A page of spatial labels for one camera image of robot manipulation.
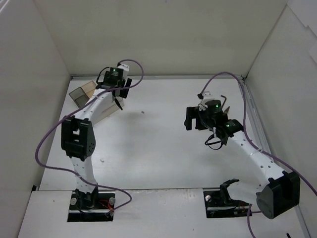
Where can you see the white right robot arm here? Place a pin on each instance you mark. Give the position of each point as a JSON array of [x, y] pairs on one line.
[[276, 191]]

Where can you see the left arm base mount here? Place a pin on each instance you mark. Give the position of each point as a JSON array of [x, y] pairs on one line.
[[95, 208]]

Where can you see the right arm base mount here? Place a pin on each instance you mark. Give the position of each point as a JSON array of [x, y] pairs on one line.
[[219, 204]]

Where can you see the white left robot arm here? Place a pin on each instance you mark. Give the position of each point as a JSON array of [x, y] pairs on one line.
[[77, 132]]

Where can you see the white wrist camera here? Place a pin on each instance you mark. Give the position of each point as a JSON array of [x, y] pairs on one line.
[[125, 69], [205, 97]]

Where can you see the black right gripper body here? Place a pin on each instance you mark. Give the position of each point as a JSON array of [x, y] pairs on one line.
[[190, 118]]

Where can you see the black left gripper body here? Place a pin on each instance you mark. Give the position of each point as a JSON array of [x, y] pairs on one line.
[[121, 89]]

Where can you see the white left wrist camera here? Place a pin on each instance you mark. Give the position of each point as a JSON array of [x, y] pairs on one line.
[[125, 69]]

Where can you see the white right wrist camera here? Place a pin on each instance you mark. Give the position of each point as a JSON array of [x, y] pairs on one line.
[[205, 97]]

